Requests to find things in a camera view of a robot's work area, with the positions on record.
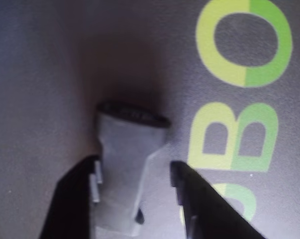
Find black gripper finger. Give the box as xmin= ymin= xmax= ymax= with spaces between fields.
xmin=169 ymin=161 xmax=265 ymax=239
xmin=37 ymin=154 xmax=103 ymax=239

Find grey mat with WOWROBO print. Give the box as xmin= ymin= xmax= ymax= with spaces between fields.
xmin=0 ymin=0 xmax=300 ymax=239

